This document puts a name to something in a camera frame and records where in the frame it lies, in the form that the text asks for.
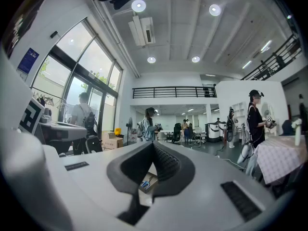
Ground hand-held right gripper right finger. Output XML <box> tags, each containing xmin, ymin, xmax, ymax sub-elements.
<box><xmin>153</xmin><ymin>141</ymin><xmax>196</xmax><ymax>198</ymax></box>

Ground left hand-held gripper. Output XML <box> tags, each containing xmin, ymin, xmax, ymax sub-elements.
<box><xmin>18</xmin><ymin>97</ymin><xmax>88</xmax><ymax>155</ymax></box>

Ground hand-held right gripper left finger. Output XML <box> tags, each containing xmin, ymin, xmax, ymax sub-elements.
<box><xmin>106</xmin><ymin>141</ymin><xmax>155</xmax><ymax>226</ymax></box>

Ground blue-handled scissors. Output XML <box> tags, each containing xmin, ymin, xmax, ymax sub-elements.
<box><xmin>141</xmin><ymin>176</ymin><xmax>154</xmax><ymax>190</ymax></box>

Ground clothes hanger rack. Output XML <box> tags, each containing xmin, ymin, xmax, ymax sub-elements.
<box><xmin>30</xmin><ymin>87</ymin><xmax>69</xmax><ymax>109</ymax></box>

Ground black standing fan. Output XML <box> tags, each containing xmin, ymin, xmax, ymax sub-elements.
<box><xmin>126</xmin><ymin>116</ymin><xmax>134</xmax><ymax>144</ymax></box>

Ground white and black machine cart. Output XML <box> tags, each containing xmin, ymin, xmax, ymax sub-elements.
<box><xmin>205</xmin><ymin>121</ymin><xmax>227</xmax><ymax>143</ymax></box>

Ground black balcony railing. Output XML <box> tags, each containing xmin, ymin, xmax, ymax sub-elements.
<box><xmin>132</xmin><ymin>86</ymin><xmax>218</xmax><ymax>99</ymax></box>

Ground person's torso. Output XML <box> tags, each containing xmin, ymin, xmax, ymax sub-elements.
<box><xmin>3</xmin><ymin>0</ymin><xmax>75</xmax><ymax>57</ymax></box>

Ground checked tablecloth table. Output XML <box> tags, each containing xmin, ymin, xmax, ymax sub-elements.
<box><xmin>254</xmin><ymin>135</ymin><xmax>308</xmax><ymax>185</ymax></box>

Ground round vanity mirror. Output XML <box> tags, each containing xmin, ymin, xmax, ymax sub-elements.
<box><xmin>261</xmin><ymin>102</ymin><xmax>275</xmax><ymax>120</ymax></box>

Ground dark blue chair back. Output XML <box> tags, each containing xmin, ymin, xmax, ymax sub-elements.
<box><xmin>281</xmin><ymin>119</ymin><xmax>295</xmax><ymax>136</ymax></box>

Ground white bottle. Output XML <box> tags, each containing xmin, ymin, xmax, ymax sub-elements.
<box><xmin>291</xmin><ymin>118</ymin><xmax>303</xmax><ymax>147</ymax></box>

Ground white ceiling air conditioner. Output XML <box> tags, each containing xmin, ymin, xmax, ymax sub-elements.
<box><xmin>128</xmin><ymin>15</ymin><xmax>156</xmax><ymax>47</ymax></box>

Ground black mezzanine railing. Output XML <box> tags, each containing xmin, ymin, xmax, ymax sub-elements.
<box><xmin>240</xmin><ymin>34</ymin><xmax>303</xmax><ymax>81</ymax></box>

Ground blue wall poster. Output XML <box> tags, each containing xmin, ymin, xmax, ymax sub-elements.
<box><xmin>16</xmin><ymin>47</ymin><xmax>40</xmax><ymax>74</ymax></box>

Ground black-framed glass window wall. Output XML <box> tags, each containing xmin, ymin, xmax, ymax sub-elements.
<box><xmin>30</xmin><ymin>17</ymin><xmax>124</xmax><ymax>151</ymax></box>

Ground white wall shelf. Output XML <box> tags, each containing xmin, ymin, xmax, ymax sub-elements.
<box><xmin>232</xmin><ymin>102</ymin><xmax>248</xmax><ymax>122</ymax></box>

